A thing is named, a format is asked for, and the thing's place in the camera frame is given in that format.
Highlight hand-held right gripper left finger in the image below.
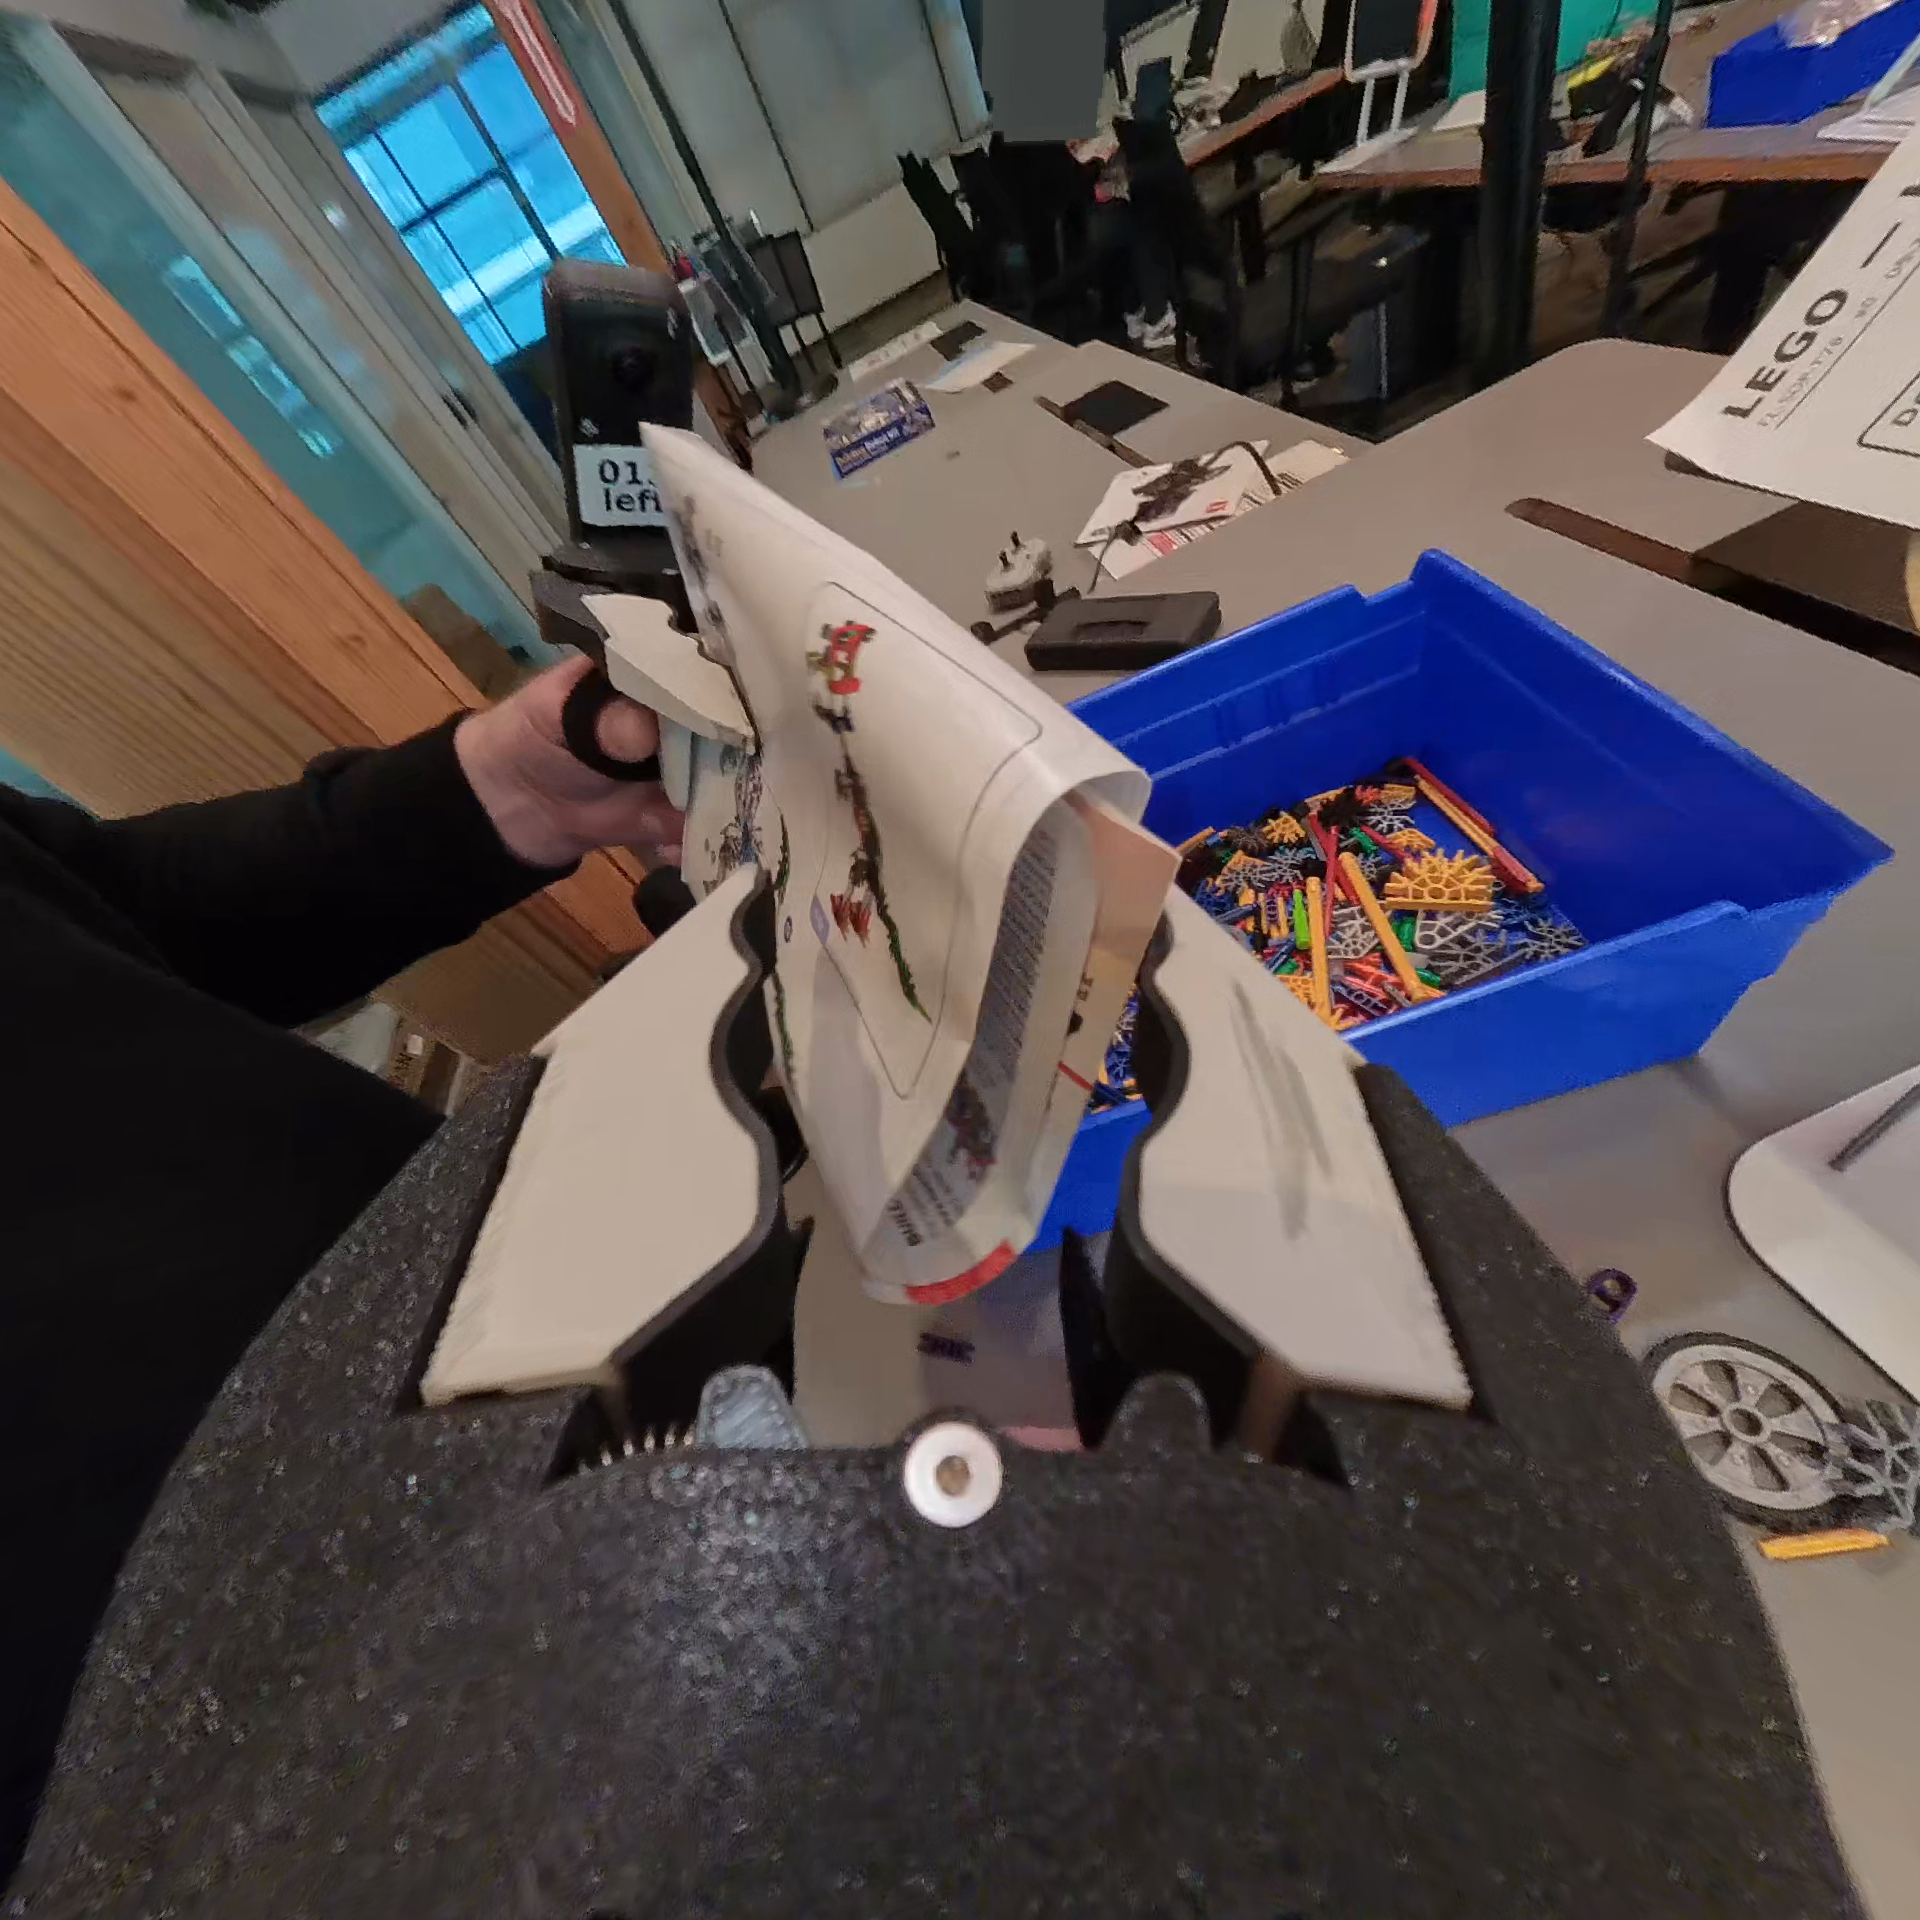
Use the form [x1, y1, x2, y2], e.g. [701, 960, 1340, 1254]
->
[423, 864, 791, 1406]

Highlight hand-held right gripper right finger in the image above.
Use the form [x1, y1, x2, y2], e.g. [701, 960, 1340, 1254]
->
[1108, 884, 1477, 1411]

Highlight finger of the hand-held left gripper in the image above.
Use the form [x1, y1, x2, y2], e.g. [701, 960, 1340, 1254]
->
[578, 594, 753, 743]

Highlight paper instruction sheet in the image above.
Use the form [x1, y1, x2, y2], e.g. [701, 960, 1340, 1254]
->
[643, 423, 1183, 1302]

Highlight person's left forearm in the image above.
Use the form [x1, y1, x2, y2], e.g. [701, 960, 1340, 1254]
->
[0, 712, 519, 1038]

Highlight person's left hand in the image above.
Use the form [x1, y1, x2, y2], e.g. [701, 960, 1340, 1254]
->
[454, 656, 685, 871]

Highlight pile of colourful toy pieces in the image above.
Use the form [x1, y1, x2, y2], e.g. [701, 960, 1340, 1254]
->
[1088, 756, 1591, 1112]

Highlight small black toy parts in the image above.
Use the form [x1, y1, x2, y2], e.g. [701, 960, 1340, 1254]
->
[972, 528, 1060, 644]

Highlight black rectangular case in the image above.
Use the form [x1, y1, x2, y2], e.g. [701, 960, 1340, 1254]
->
[1026, 587, 1220, 674]

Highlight grey toy wheel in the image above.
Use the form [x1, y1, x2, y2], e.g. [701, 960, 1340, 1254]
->
[1644, 1331, 1859, 1530]

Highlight blue plastic bin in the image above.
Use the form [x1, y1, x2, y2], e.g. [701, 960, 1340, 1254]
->
[1710, 0, 1920, 131]
[1051, 550, 1894, 1248]

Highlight black flat pad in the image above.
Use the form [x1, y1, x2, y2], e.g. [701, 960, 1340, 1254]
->
[1051, 380, 1174, 447]

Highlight grey snowflake toy connector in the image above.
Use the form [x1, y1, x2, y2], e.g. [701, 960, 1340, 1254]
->
[1823, 1402, 1920, 1530]

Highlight white printed leaflet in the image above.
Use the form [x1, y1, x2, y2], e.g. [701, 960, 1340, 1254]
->
[1079, 439, 1352, 577]

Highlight white instruction sign board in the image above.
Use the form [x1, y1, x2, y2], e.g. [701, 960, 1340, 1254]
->
[1645, 139, 1920, 528]

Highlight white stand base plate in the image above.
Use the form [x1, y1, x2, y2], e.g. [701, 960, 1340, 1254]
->
[1726, 1063, 1920, 1399]

